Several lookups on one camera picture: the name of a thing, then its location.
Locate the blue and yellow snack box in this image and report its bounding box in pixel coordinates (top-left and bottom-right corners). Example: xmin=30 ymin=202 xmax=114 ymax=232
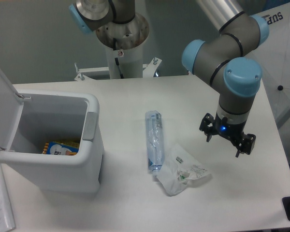
xmin=42 ymin=139 xmax=80 ymax=156

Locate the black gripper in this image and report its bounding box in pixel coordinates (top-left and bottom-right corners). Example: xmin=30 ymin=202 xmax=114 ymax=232
xmin=199 ymin=113 xmax=256 ymax=157

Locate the white plastic trash can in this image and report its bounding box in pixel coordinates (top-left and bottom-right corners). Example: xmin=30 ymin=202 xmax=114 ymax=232
xmin=0 ymin=89 xmax=104 ymax=194

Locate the crushed clear plastic bottle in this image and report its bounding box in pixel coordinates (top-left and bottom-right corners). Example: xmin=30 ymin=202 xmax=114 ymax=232
xmin=145 ymin=110 xmax=165 ymax=177

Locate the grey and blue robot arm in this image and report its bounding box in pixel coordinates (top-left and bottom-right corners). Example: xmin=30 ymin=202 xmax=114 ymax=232
xmin=69 ymin=0 xmax=269 ymax=154

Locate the white pedestal base bracket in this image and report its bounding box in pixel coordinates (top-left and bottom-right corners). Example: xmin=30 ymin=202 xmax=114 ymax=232
xmin=74 ymin=57 xmax=162 ymax=81

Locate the black cable on pedestal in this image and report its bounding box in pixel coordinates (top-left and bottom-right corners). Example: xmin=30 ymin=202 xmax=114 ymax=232
xmin=112 ymin=38 xmax=125 ymax=79

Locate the white umbrella with lettering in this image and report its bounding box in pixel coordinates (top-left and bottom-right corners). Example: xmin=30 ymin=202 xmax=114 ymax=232
xmin=248 ymin=2 xmax=290 ymax=127

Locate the white trash can lid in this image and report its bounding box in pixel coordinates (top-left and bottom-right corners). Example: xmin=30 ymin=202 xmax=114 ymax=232
xmin=0 ymin=69 xmax=32 ymax=152

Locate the white plastic bag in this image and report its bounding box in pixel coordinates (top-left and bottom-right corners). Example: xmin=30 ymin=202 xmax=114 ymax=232
xmin=157 ymin=144 xmax=211 ymax=196

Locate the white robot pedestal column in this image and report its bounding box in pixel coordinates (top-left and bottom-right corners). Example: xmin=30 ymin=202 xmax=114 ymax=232
xmin=96 ymin=13 xmax=149 ymax=79

